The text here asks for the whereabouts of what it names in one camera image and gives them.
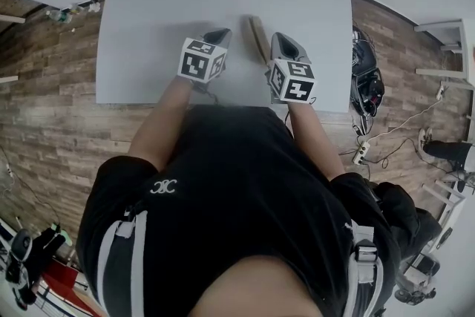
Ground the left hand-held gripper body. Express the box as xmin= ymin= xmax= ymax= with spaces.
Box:
xmin=176 ymin=27 xmax=233 ymax=82

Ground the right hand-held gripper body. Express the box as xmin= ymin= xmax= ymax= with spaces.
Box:
xmin=264 ymin=31 xmax=316 ymax=105

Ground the person's left forearm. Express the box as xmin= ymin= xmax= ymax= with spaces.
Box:
xmin=127 ymin=76 xmax=194 ymax=176

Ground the person's right forearm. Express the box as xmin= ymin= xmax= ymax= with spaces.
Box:
xmin=286 ymin=101 xmax=347 ymax=183

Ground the pile of black equipment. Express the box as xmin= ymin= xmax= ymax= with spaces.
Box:
xmin=350 ymin=24 xmax=386 ymax=118

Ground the white power strip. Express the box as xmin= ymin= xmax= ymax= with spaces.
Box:
xmin=352 ymin=140 xmax=372 ymax=165

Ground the person's black t-shirt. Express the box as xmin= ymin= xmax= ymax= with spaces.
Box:
xmin=75 ymin=103 xmax=402 ymax=317

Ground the clear plastic bottle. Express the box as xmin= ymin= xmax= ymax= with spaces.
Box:
xmin=45 ymin=9 xmax=72 ymax=24

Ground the black jacket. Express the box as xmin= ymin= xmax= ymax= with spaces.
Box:
xmin=364 ymin=178 xmax=443 ymax=264

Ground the person's chin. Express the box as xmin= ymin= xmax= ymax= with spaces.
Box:
xmin=191 ymin=255 xmax=335 ymax=317

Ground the red panel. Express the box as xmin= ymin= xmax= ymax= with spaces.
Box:
xmin=36 ymin=260 xmax=92 ymax=317

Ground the black wheeled device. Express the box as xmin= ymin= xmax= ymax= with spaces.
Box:
xmin=4 ymin=227 xmax=68 ymax=310

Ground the white cable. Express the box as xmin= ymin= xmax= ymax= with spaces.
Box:
xmin=367 ymin=98 xmax=443 ymax=141

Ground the white frame table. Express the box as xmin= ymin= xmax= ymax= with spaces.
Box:
xmin=413 ymin=18 xmax=475 ymax=91

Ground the grey harness strap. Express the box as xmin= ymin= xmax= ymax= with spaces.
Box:
xmin=96 ymin=210 xmax=148 ymax=317
xmin=344 ymin=220 xmax=384 ymax=317

